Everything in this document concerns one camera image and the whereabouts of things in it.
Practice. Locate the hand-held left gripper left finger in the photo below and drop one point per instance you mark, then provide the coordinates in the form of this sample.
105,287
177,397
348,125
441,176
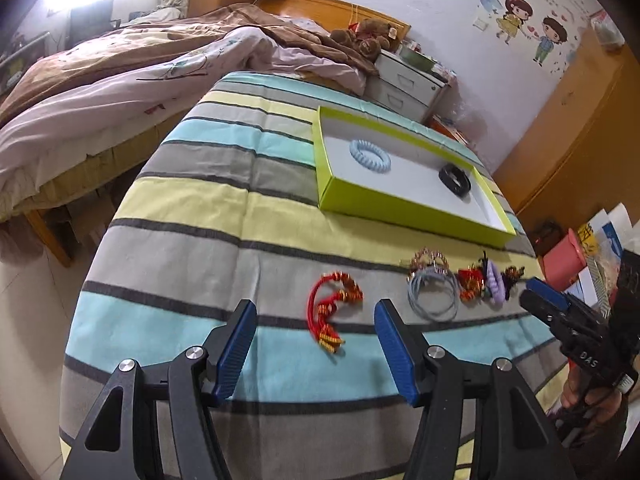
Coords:
235,350

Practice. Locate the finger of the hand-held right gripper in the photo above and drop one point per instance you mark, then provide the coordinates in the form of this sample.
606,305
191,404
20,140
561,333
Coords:
545,292
542,312

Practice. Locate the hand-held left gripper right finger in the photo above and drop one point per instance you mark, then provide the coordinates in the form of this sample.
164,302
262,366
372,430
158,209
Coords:
395,355

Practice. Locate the grey hair bands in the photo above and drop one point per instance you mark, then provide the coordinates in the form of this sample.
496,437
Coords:
411,291

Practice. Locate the pink crown hair clip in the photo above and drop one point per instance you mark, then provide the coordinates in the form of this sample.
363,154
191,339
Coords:
425,257

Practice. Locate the green cardboard box tray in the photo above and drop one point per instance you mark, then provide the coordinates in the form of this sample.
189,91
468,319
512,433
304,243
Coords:
400,212

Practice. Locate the person's right hand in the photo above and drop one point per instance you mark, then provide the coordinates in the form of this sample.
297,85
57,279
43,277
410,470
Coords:
572,392

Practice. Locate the pink plastic bin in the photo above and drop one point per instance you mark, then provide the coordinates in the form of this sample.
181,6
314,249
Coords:
562,260

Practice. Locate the striped white box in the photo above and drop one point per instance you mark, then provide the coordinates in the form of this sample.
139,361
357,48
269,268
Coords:
600,285

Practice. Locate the yellow patterned bag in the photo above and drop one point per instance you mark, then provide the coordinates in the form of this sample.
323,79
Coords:
587,240

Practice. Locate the white paper bag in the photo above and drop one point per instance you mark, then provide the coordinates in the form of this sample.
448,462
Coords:
617,230

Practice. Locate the black wristband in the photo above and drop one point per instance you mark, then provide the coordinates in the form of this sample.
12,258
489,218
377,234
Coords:
447,175

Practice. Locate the striped cloth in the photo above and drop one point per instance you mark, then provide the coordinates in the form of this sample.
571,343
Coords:
200,200

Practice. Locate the stack of books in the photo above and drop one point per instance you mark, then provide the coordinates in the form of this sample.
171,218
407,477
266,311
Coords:
447,127

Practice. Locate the white nightstand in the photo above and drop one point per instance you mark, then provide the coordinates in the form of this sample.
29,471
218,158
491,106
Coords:
400,80

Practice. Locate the green bowl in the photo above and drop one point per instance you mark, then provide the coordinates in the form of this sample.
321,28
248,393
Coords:
417,57

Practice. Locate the pink duvet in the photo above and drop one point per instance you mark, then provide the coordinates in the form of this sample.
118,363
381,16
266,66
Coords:
75,125

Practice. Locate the brown teddy bear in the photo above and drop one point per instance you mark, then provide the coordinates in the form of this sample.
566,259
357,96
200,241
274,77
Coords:
367,35

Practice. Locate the brown blanket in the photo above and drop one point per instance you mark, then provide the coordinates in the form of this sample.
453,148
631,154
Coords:
100,60

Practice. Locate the wooden headboard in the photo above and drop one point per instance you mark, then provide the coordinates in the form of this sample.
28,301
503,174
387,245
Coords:
320,10

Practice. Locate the black and red frame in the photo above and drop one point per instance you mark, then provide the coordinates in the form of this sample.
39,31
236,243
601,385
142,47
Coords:
547,237

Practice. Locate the cartoon wall sticker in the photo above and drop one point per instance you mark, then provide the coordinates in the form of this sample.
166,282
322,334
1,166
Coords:
515,15

